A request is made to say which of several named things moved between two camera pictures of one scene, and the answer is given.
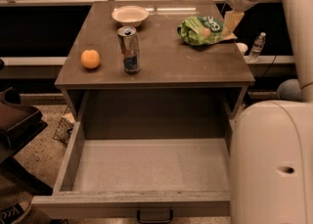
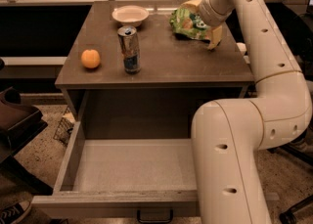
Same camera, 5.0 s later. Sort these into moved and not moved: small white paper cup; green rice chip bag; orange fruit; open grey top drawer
Moved: green rice chip bag
Not moved: open grey top drawer; small white paper cup; orange fruit
